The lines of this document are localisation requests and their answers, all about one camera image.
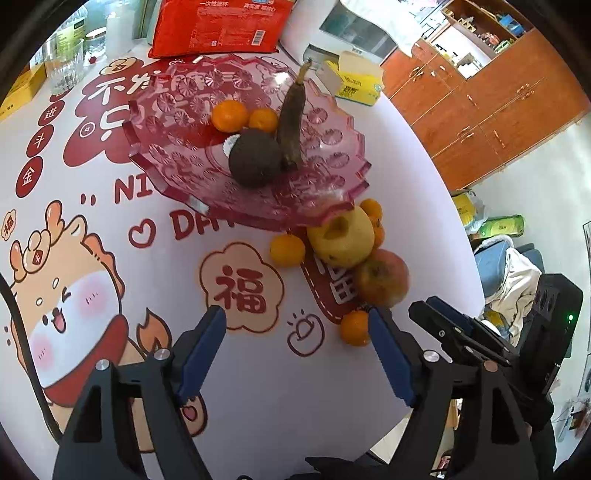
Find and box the yellow tin box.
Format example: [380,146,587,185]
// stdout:
[0,63,46,120]

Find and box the drinking glass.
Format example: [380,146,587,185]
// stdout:
[43,36,84,96]

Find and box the small mandarin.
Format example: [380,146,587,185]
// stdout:
[270,234,305,268]
[360,198,383,226]

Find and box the red yellow apple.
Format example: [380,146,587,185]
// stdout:
[353,249,410,308]

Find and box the white countertop appliance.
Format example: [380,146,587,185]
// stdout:
[280,0,422,64]

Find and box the yellow speckled pear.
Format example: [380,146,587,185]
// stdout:
[307,206,375,269]

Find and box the printed white tablecloth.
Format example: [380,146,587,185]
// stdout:
[1,46,484,479]

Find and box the small glass jar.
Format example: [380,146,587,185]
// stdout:
[84,27,106,65]

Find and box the pink glass fruit bowl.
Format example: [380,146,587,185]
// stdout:
[123,55,370,231]

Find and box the white squeeze bottle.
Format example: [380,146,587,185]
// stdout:
[105,5,134,59]

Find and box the dark avocado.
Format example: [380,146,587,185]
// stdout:
[228,129,283,189]

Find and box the yellow tissue box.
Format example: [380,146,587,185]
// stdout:
[317,51,384,107]

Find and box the black cable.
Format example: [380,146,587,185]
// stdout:
[0,274,63,446]

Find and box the overripe brown banana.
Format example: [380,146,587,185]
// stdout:
[276,59,311,172]

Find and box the wooden cabinet wall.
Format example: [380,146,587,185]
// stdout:
[382,1,590,190]

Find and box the mandarin orange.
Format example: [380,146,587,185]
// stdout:
[211,99,249,133]
[248,108,279,135]

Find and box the red paper cup package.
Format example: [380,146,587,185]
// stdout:
[148,0,294,59]

